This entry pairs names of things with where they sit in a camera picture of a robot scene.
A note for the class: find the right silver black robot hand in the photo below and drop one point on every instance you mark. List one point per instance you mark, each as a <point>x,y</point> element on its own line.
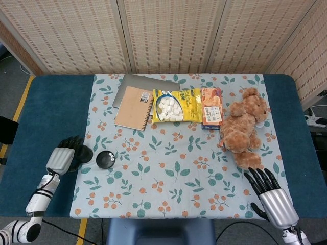
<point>278,208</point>

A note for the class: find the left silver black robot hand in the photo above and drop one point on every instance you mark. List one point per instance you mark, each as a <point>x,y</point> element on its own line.
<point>59,159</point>

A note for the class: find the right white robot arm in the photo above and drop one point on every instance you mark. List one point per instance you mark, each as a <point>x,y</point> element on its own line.
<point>293,237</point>

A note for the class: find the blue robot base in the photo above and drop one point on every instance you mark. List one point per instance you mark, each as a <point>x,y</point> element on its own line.
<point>161,232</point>

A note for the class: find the teal table cover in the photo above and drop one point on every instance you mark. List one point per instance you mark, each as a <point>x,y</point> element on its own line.
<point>51,109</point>

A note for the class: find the black object beside table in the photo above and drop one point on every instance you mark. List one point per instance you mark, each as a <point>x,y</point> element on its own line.
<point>7,127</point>

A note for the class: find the yellow floor tape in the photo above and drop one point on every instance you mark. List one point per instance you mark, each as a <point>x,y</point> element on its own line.
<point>81,232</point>
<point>23,99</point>

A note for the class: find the black equipment box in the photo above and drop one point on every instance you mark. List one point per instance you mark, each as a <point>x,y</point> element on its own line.
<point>320,141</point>

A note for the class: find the brown teddy bear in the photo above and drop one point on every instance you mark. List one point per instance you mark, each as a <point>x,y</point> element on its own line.
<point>240,127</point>

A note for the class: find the brown spiral notebook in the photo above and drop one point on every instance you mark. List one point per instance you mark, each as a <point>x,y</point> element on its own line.
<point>132,108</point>

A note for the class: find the white power strip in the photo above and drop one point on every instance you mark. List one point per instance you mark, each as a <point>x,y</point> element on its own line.
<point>315,120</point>

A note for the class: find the floral patterned tablecloth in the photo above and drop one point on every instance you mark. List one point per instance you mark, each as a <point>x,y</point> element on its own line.
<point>166,163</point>

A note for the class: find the grey closed laptop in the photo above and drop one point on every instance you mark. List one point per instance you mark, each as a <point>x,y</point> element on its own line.
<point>143,83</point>

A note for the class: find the orange biscuit box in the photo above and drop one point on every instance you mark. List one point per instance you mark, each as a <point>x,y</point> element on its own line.
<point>212,109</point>

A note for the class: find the yellow marshmallow bag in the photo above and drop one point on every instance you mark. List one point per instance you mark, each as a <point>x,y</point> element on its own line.
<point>189,106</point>

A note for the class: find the woven bamboo folding screen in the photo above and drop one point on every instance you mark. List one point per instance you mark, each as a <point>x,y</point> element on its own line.
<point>166,33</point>

